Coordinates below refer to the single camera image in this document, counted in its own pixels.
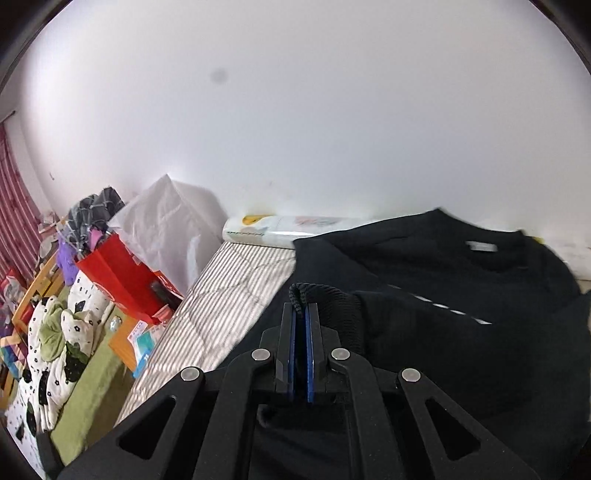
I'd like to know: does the white printed package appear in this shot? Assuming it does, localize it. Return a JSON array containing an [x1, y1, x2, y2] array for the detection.
[[222, 213, 370, 250]]

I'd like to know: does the wooden chair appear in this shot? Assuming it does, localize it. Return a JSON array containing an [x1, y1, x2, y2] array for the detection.
[[11, 251, 63, 334]]

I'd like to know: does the black sweater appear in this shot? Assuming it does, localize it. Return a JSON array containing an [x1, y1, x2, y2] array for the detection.
[[217, 209, 591, 480]]

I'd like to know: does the orange wooden stool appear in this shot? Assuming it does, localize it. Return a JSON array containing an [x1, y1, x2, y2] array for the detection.
[[108, 313, 160, 379]]

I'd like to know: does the dark plaid cloth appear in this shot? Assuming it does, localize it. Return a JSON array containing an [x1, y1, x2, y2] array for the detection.
[[67, 186, 125, 232]]

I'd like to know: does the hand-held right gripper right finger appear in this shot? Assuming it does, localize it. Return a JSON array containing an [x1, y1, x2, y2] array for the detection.
[[302, 302, 541, 480]]

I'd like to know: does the purple cloth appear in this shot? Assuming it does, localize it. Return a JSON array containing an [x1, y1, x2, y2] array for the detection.
[[56, 231, 103, 287]]

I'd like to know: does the red striped curtain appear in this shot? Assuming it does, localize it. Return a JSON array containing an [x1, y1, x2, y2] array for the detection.
[[0, 121, 43, 278]]

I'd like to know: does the red paper bag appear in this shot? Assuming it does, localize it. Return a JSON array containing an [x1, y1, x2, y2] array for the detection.
[[75, 233, 184, 325]]

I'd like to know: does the white flower print blanket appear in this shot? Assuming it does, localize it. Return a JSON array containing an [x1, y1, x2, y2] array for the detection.
[[4, 270, 112, 455]]

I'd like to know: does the green bed cover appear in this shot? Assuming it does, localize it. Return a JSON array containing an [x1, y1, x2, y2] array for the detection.
[[50, 277, 134, 466]]

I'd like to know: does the white plastic bag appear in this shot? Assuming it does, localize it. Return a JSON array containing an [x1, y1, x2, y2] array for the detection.
[[107, 174, 228, 296]]

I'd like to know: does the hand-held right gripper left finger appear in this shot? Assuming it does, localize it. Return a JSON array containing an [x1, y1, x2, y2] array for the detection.
[[58, 302, 301, 480]]

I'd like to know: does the striped bed sheet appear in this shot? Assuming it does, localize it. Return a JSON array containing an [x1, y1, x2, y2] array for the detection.
[[115, 241, 297, 424]]

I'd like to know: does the teal packet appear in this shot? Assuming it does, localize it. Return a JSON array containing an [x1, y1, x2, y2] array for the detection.
[[129, 320, 163, 370]]

